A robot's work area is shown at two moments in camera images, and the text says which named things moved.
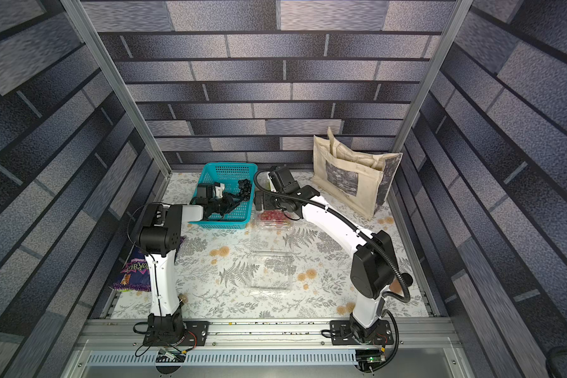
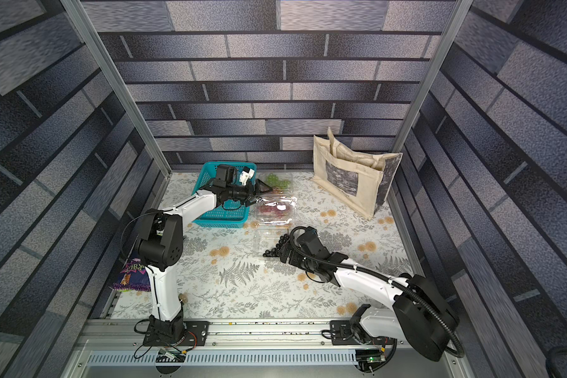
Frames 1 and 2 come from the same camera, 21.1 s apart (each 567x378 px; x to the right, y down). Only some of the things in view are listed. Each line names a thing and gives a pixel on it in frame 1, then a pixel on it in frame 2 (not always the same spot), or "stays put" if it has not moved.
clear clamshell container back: x=271 y=270 to x=267 y=233
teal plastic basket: x=229 y=174 stays put
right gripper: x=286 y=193 to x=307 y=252
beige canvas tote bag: x=360 y=181 stays put
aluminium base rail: x=269 y=349 stays put
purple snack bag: x=135 y=276 stays put
